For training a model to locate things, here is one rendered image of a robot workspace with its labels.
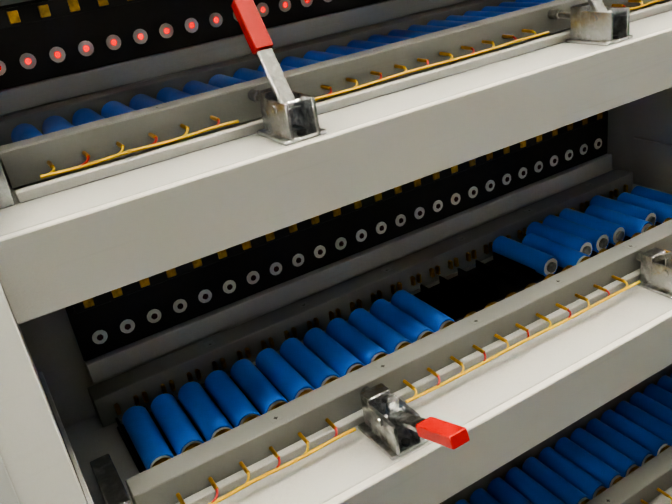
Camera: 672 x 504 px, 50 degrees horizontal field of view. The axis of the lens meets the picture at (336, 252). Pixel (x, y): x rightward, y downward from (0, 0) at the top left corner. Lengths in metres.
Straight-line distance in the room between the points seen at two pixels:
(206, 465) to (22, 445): 0.12
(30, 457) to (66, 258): 0.10
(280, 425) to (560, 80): 0.30
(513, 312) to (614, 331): 0.07
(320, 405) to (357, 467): 0.05
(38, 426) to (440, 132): 0.29
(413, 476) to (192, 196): 0.21
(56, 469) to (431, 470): 0.22
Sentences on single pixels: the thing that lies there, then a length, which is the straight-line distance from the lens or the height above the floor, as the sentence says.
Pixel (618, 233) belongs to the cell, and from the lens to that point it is 0.67.
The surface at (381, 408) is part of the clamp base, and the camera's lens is 0.47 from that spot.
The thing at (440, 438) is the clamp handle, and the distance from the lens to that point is 0.40.
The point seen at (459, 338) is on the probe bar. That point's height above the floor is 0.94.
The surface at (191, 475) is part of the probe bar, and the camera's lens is 0.45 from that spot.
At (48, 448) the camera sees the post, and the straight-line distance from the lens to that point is 0.39.
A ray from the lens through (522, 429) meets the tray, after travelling 0.51.
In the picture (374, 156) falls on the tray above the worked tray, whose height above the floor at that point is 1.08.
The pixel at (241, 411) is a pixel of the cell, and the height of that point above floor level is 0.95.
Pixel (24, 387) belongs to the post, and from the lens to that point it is 0.38.
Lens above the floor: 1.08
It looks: 6 degrees down
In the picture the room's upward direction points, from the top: 19 degrees counter-clockwise
